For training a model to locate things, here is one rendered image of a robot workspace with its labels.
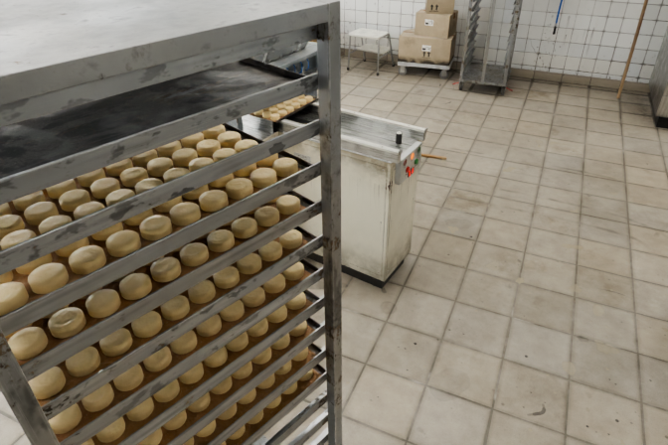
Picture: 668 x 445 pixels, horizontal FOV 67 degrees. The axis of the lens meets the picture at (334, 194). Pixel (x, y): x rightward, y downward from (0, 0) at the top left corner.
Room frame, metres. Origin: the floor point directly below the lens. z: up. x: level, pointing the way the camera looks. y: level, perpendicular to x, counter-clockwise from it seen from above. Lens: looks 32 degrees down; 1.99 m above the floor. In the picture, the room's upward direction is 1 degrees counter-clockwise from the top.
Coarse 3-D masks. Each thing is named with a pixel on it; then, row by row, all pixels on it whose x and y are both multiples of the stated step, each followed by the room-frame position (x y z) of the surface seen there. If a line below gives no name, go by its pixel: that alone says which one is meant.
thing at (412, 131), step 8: (312, 104) 2.73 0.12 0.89; (312, 112) 2.73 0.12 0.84; (344, 112) 2.61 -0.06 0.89; (352, 112) 2.59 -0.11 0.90; (344, 120) 2.61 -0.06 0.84; (352, 120) 2.58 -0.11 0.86; (360, 120) 2.56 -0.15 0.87; (368, 120) 2.53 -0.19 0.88; (376, 120) 2.50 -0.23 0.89; (384, 120) 2.48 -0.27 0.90; (392, 120) 2.48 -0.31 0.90; (376, 128) 2.50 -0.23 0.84; (384, 128) 2.47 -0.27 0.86; (392, 128) 2.45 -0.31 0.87; (400, 128) 2.42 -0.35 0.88; (408, 128) 2.40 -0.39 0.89; (416, 128) 2.37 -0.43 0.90; (424, 128) 2.37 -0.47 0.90; (408, 136) 2.39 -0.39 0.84; (416, 136) 2.37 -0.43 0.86; (424, 136) 2.36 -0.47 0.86
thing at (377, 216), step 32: (352, 128) 2.51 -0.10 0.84; (352, 160) 2.23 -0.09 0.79; (384, 160) 2.14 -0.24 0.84; (320, 192) 2.34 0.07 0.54; (352, 192) 2.23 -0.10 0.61; (384, 192) 2.13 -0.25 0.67; (320, 224) 2.35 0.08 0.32; (352, 224) 2.23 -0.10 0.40; (384, 224) 2.12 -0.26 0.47; (320, 256) 2.39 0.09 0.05; (352, 256) 2.23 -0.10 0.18; (384, 256) 2.12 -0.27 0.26
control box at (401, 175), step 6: (414, 144) 2.31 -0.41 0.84; (420, 144) 2.32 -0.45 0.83; (408, 150) 2.25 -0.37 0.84; (414, 150) 2.25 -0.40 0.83; (420, 150) 2.33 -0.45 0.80; (402, 156) 2.18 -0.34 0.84; (408, 156) 2.20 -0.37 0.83; (414, 156) 2.26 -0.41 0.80; (402, 162) 2.14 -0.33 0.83; (408, 162) 2.20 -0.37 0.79; (414, 162) 2.26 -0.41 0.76; (396, 168) 2.15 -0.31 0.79; (402, 168) 2.15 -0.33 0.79; (414, 168) 2.26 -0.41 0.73; (396, 174) 2.15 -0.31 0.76; (402, 174) 2.15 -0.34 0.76; (408, 174) 2.21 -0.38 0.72; (396, 180) 2.15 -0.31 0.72; (402, 180) 2.16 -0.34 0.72
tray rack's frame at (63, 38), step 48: (0, 0) 0.91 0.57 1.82; (48, 0) 0.91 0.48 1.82; (96, 0) 0.90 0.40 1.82; (144, 0) 0.90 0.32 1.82; (192, 0) 0.89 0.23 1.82; (240, 0) 0.89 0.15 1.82; (288, 0) 0.88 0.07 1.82; (0, 48) 0.61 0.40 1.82; (48, 48) 0.61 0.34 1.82; (96, 48) 0.61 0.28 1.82; (144, 48) 0.62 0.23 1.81; (192, 48) 0.67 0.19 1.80; (0, 96) 0.50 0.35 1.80; (0, 336) 0.44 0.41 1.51; (0, 384) 0.42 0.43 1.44; (48, 432) 0.43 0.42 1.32
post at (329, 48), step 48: (336, 0) 0.87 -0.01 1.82; (336, 48) 0.87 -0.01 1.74; (336, 96) 0.87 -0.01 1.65; (336, 144) 0.86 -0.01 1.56; (336, 192) 0.86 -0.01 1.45; (336, 240) 0.86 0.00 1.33; (336, 288) 0.86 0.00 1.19; (336, 336) 0.86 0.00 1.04; (336, 384) 0.86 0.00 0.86; (336, 432) 0.86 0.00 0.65
